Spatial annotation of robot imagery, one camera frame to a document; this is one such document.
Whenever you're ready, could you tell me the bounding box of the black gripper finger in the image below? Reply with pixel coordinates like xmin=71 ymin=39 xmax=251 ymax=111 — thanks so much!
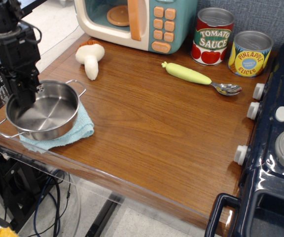
xmin=7 ymin=77 xmax=16 ymax=95
xmin=13 ymin=79 xmax=41 ymax=108

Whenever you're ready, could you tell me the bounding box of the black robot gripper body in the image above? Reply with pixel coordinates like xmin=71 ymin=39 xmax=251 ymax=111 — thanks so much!
xmin=0 ymin=24 xmax=41 ymax=85

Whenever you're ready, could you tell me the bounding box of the silver steel pot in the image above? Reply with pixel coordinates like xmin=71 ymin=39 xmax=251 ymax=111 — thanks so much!
xmin=0 ymin=80 xmax=86 ymax=141

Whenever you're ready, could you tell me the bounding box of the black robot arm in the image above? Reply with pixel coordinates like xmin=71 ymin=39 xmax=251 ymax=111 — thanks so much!
xmin=0 ymin=0 xmax=41 ymax=108

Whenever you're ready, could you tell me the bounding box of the light blue folded towel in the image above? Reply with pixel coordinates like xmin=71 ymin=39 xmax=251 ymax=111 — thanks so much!
xmin=19 ymin=103 xmax=94 ymax=154

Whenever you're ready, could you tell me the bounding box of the plush white mushroom toy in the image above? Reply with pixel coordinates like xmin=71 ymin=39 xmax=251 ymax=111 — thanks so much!
xmin=75 ymin=40 xmax=105 ymax=80

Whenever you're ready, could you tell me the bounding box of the black equipment rack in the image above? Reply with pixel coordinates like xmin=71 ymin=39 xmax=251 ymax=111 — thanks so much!
xmin=0 ymin=153 xmax=59 ymax=232

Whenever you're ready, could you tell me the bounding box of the clear acrylic table guard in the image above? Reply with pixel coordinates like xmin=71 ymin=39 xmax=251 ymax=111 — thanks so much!
xmin=0 ymin=77 xmax=135 ymax=196

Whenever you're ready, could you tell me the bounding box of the black metal table leg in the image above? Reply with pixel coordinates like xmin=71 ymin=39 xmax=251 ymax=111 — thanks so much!
xmin=85 ymin=199 xmax=118 ymax=237

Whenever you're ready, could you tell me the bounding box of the toy microwave teal and cream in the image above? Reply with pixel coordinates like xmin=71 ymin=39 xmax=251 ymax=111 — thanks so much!
xmin=74 ymin=0 xmax=197 ymax=54

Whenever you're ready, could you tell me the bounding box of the tomato sauce can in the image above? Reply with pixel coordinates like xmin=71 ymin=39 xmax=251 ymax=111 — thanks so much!
xmin=191 ymin=7 xmax=235 ymax=65

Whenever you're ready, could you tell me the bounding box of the white stove knob front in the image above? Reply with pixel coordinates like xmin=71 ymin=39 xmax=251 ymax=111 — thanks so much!
xmin=234 ymin=145 xmax=248 ymax=165

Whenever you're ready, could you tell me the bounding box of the white stove knob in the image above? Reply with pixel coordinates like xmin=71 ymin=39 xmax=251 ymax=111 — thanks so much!
xmin=247 ymin=102 xmax=260 ymax=120
xmin=252 ymin=83 xmax=265 ymax=101
xmin=234 ymin=145 xmax=248 ymax=165

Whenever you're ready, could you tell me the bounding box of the pineapple slices can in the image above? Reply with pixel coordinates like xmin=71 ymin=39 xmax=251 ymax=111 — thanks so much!
xmin=228 ymin=31 xmax=274 ymax=78

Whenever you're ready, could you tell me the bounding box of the white stove knob middle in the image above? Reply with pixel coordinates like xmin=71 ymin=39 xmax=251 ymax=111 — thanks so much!
xmin=247 ymin=102 xmax=260 ymax=120

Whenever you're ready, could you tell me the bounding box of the white stove knob rear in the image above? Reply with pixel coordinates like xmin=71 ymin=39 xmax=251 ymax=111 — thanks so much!
xmin=252 ymin=83 xmax=265 ymax=101

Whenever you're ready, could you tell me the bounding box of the dark blue toy stove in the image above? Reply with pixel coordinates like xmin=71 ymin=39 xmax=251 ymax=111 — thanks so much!
xmin=205 ymin=44 xmax=284 ymax=237

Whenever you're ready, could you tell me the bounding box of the black floor cable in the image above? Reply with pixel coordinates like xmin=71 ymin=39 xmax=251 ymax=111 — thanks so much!
xmin=28 ymin=172 xmax=71 ymax=237

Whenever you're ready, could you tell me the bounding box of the blue floor cable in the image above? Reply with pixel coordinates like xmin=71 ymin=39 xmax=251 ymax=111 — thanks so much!
xmin=33 ymin=176 xmax=61 ymax=237

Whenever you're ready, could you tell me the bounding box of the spoon with green handle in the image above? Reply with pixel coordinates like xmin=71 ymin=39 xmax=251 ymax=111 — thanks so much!
xmin=161 ymin=62 xmax=242 ymax=96

